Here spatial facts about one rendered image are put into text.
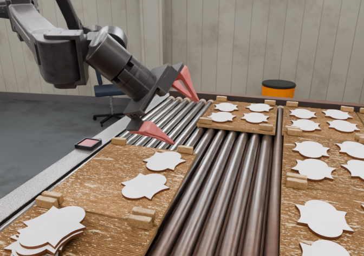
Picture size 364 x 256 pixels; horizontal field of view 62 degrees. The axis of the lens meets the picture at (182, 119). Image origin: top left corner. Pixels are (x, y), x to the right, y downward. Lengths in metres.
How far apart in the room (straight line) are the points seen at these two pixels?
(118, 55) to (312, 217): 0.61
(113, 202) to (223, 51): 3.74
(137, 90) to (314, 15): 4.10
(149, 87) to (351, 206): 0.66
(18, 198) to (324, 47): 4.13
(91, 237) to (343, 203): 0.66
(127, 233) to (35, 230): 0.20
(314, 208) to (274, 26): 3.70
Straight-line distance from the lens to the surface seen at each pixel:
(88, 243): 0.77
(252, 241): 0.79
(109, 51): 0.48
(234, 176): 1.04
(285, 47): 4.47
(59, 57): 0.50
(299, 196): 0.95
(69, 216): 0.79
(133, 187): 0.92
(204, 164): 1.09
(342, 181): 1.07
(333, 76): 4.68
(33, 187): 1.06
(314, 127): 1.45
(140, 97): 0.51
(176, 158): 1.07
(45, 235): 0.75
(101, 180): 0.99
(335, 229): 0.84
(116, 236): 0.77
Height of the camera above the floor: 1.43
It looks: 20 degrees down
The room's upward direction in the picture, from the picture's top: straight up
